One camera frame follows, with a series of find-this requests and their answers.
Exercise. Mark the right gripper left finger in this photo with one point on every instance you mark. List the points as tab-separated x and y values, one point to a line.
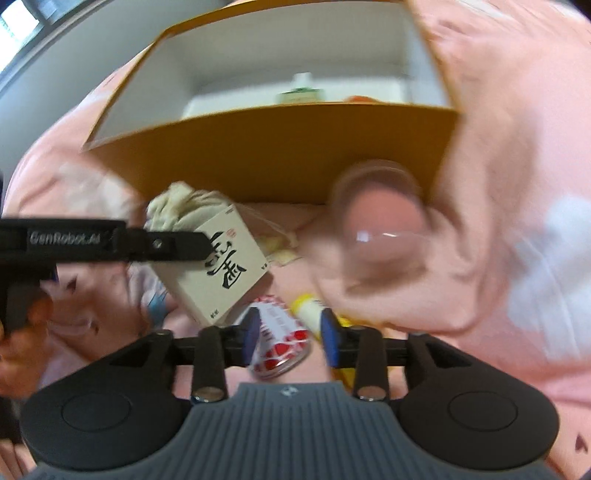
249	334

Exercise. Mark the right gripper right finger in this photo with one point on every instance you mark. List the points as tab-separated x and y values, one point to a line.
331	333

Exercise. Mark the yellow white squeeze bottle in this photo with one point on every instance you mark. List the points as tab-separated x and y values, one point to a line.
308	309

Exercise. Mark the beige calligraphy drawstring pouch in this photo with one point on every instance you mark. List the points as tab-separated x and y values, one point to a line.
220	249

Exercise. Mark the clear plastic round case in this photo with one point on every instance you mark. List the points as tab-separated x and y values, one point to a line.
381	222

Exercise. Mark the person's left hand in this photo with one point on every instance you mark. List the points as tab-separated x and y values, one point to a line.
24	356

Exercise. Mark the pink patterned bed quilt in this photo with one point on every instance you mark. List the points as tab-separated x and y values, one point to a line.
508	275

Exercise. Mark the dark framed window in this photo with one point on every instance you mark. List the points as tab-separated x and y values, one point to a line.
29	28

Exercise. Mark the orange cardboard box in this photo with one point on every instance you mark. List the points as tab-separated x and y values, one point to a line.
200	105

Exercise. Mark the orange red small object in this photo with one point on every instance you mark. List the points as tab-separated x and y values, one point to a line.
362	99

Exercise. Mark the green small dropper bottle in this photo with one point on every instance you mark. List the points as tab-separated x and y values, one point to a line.
302	91

